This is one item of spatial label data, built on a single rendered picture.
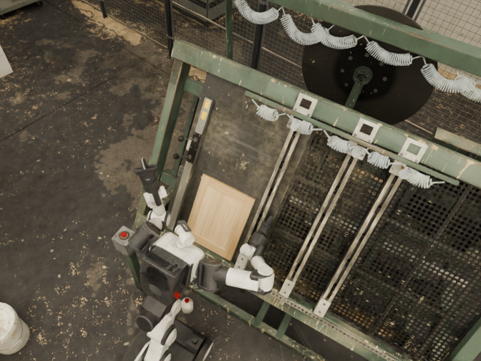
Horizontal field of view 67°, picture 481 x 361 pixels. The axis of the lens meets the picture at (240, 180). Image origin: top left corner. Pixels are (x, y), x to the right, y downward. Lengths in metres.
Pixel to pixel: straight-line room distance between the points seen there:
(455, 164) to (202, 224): 1.50
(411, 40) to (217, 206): 1.44
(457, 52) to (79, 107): 4.00
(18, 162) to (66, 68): 1.63
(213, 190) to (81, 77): 3.39
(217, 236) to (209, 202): 0.24
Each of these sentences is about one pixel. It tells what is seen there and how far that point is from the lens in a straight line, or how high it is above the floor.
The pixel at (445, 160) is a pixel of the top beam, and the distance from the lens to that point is 1.96.
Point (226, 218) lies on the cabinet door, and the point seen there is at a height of 1.13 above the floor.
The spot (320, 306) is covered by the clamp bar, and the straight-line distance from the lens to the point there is 2.37.
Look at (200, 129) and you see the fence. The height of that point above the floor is 1.56.
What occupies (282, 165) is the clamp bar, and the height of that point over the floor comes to 1.59.
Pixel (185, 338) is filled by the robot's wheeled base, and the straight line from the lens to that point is 3.04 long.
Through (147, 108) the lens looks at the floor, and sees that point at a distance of 4.74.
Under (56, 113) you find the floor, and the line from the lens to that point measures 4.90.
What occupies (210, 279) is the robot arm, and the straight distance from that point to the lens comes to 1.95.
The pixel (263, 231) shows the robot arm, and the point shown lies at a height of 1.29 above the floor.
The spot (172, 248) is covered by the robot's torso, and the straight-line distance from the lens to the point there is 1.99.
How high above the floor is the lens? 3.14
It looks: 52 degrees down
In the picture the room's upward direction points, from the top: 8 degrees clockwise
